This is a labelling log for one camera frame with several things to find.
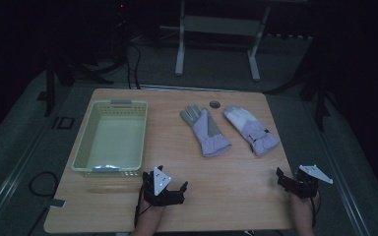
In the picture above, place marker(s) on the person's left hand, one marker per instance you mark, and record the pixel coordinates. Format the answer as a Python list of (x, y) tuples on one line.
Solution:
[(151, 211)]

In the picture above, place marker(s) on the dark device with red light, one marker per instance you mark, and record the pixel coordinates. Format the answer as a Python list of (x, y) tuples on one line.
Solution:
[(121, 10)]

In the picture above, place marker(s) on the person's right hand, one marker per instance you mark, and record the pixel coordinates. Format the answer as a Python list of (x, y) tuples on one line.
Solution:
[(303, 206)]

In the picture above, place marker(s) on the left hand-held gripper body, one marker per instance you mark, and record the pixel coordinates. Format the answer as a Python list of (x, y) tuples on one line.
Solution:
[(160, 183)]

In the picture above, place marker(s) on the black square floor frame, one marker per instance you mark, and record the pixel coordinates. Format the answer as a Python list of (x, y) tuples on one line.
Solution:
[(56, 122)]

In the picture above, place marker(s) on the white metal stand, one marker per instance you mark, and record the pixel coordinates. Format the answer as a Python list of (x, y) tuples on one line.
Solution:
[(223, 25)]

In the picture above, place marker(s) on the pale green plastic basket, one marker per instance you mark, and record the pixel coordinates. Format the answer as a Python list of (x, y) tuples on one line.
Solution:
[(118, 144)]

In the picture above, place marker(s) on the purple glove with grey palm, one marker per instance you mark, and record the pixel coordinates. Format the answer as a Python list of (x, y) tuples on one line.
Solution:
[(206, 136)]

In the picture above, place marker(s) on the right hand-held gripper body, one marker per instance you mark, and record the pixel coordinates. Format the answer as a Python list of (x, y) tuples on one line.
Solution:
[(308, 183)]

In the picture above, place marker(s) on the purple glove with white fingers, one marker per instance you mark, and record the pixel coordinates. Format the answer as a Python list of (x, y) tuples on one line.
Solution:
[(254, 131)]

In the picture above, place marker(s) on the grey tape piece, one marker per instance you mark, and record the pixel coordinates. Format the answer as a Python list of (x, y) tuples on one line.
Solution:
[(57, 203)]

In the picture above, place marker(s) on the black tripod stand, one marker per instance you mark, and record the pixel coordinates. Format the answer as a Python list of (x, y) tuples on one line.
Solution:
[(318, 91), (65, 72)]

